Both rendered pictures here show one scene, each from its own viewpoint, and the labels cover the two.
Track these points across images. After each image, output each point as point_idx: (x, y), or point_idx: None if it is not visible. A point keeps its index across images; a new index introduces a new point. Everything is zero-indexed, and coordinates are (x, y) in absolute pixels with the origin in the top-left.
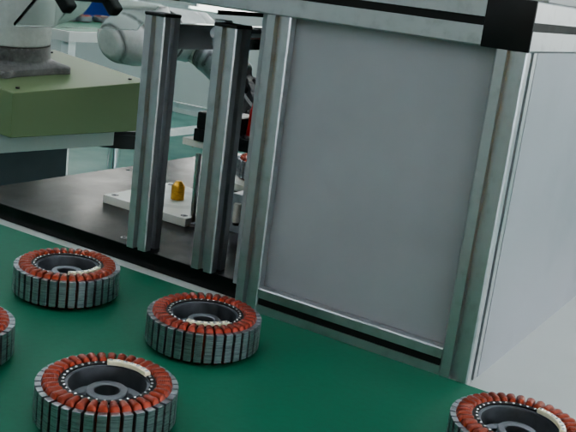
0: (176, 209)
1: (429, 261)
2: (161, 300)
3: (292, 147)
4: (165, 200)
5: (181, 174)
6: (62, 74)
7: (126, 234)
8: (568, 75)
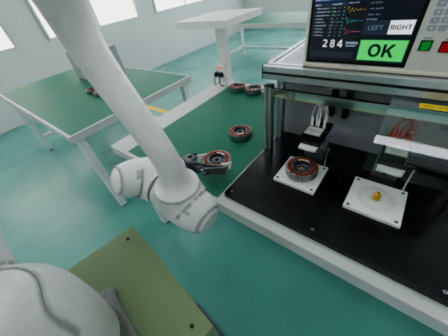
0: (395, 197)
1: None
2: None
3: None
4: (383, 202)
5: (302, 206)
6: (118, 295)
7: (443, 212)
8: None
